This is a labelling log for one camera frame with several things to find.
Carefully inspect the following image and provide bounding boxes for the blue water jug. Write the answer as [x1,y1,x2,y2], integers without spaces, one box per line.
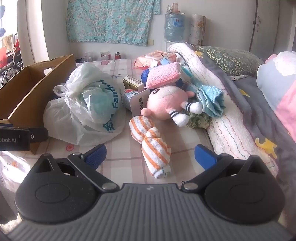
[164,11,186,43]

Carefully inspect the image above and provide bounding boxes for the red cloth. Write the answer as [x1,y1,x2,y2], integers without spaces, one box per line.
[0,47,10,68]

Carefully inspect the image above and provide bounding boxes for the brown cardboard box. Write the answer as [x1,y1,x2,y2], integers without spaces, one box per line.
[0,54,77,155]

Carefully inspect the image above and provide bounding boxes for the pink blue blanket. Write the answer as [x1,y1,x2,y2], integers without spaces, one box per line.
[256,51,296,137]

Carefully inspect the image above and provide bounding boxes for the teal floral wall cloth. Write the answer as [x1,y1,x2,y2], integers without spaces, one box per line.
[67,0,160,45]

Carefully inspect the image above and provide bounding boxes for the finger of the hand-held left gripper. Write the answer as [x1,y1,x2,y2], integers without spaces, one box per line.
[29,127,49,142]

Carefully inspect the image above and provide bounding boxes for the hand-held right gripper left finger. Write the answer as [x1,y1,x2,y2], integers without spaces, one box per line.
[32,144,117,192]

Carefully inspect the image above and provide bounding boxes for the blue and white packet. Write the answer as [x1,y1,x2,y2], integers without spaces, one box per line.
[141,68,153,84]

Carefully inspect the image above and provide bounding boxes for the white plastic bag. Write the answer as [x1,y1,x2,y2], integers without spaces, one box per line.
[43,62,126,146]

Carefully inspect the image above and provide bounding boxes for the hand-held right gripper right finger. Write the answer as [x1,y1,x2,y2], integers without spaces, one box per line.
[181,144,266,192]

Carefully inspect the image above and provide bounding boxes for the orange striped white cloth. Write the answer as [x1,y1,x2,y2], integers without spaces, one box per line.
[129,116,172,180]

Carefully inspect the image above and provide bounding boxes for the light blue cloth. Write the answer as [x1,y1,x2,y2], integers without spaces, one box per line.
[185,85,226,118]

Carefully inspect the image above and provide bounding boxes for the pink plush doll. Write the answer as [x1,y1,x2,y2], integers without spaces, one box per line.
[141,85,203,127]

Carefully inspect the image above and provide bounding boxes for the white fluffy cloth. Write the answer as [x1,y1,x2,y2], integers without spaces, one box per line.
[0,214,22,234]

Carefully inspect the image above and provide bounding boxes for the red and white wipes pack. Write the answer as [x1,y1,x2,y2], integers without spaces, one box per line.
[135,51,176,69]

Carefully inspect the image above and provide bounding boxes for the green floral crumpled cloth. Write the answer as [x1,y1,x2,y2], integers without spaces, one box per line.
[186,112,211,129]

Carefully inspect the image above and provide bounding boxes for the checked printed tablecloth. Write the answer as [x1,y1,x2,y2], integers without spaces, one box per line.
[0,58,213,193]

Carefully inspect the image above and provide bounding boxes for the green floral pillow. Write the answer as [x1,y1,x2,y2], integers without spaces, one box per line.
[195,45,264,77]

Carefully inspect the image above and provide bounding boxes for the silver can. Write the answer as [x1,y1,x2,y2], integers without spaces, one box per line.
[122,89,139,110]

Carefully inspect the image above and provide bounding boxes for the gold box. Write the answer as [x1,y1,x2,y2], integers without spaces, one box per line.
[122,76,144,91]

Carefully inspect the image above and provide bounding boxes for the white towel blanket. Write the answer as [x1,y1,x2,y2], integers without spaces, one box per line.
[168,42,279,178]

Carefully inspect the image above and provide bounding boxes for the pink knit cloth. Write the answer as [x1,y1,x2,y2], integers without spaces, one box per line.
[144,62,182,90]

